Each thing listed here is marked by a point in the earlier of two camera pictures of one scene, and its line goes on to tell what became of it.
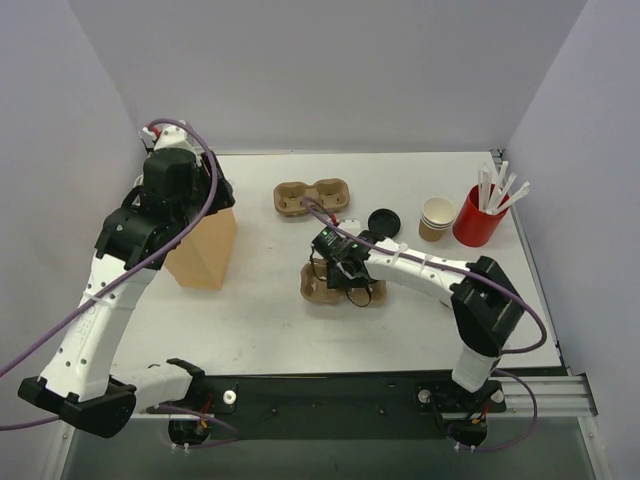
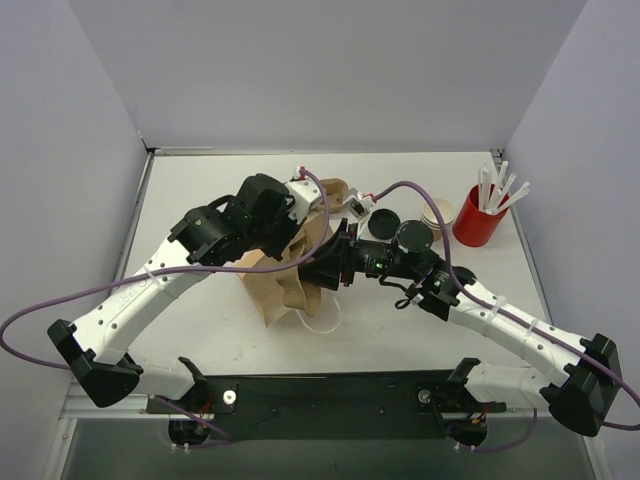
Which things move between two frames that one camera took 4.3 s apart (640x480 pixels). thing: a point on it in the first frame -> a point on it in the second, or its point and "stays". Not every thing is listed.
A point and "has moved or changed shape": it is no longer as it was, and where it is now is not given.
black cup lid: (384, 221) stays
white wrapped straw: (484, 187) stays
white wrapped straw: (499, 190) stays
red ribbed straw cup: (475, 227) stays
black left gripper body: (220, 195) -> (282, 240)
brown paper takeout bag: (201, 258) has moved or changed shape
